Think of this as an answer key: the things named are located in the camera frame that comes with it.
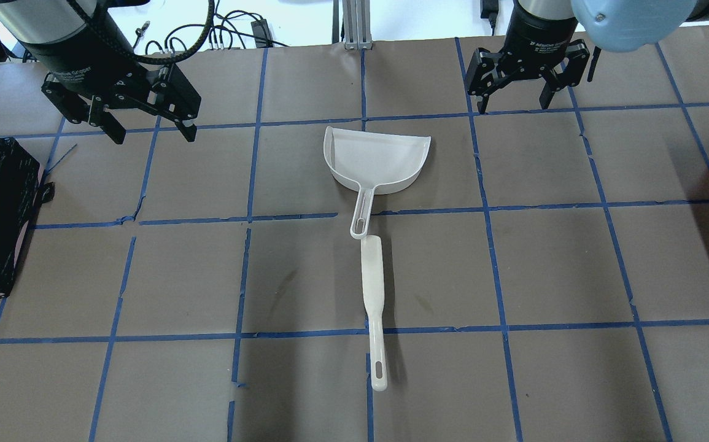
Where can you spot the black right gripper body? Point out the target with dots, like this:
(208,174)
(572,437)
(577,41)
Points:
(541,34)

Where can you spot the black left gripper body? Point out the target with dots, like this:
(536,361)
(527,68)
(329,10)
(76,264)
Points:
(78,56)

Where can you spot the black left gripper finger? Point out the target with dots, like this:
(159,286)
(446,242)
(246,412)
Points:
(99,117)
(181,108)

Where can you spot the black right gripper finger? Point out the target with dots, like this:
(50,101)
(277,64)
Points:
(554,81)
(482,83)

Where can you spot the beige plastic dustpan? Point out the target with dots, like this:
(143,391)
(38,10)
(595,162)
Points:
(372,164)

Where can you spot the beige hand brush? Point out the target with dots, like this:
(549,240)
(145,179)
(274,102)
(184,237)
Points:
(373,286)

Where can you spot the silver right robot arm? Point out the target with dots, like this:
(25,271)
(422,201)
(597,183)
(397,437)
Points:
(624,26)

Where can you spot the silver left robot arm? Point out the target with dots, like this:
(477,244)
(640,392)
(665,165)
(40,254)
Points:
(11,15)

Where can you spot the aluminium frame post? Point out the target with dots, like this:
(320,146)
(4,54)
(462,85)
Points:
(357,25)

